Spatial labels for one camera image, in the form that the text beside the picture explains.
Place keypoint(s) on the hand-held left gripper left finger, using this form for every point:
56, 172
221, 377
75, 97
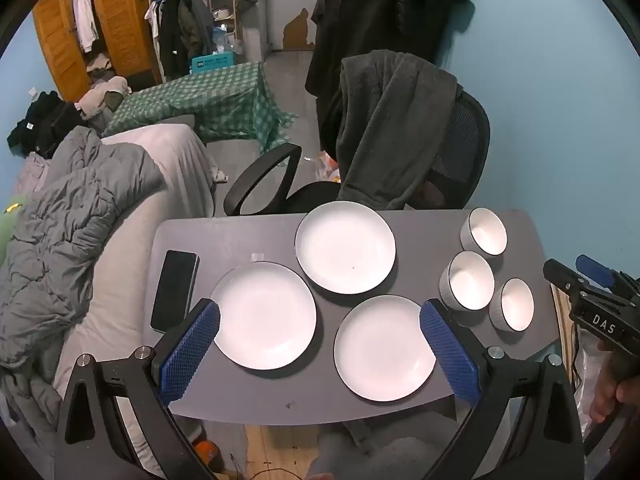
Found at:
190, 350

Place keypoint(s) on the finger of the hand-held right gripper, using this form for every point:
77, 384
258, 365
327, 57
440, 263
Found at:
562, 275
595, 267

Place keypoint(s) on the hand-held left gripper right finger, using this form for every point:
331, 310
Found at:
447, 355

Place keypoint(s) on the white bowl with dark rim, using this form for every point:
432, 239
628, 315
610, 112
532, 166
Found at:
515, 305
484, 232
467, 280

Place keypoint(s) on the white plate with dark rim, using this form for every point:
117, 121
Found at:
345, 247
380, 347
262, 315

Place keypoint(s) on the person's right hand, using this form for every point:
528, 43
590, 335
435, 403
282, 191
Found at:
605, 385

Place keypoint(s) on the wooden board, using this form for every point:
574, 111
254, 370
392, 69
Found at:
560, 320

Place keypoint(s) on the black smartphone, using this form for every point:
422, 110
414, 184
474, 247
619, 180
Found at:
175, 290

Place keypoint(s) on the grey plastic bag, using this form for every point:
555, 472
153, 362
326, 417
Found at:
582, 400

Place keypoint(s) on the orange object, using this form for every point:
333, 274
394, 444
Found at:
206, 455

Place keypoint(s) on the person's grey trousers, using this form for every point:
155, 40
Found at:
380, 460

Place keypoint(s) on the black office chair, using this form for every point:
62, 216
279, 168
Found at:
467, 140

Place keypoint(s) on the grey duvet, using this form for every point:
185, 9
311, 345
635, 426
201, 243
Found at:
60, 240

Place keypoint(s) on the bed with grey sheet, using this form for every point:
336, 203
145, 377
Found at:
175, 160

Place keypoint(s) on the colourful packaging pile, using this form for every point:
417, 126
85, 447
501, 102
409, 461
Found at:
325, 167

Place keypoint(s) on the grey hoodie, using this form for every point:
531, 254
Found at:
390, 110

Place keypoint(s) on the green checkered cloth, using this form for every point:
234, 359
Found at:
210, 100

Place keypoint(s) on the beige cloth pile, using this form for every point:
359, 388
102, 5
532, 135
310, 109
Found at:
100, 97

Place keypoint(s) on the black clothes pile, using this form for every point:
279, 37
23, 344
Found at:
50, 120

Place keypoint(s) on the blue plastic crate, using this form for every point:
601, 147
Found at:
212, 63

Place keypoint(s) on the dark hanging clothes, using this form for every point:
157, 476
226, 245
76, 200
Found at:
180, 25

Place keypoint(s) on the black hanging coats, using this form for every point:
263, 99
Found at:
360, 10

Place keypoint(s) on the wooden wardrobe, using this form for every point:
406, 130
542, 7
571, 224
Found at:
122, 20

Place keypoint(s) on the white hanging shirt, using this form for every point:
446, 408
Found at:
85, 15

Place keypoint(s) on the white door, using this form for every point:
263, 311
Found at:
285, 0

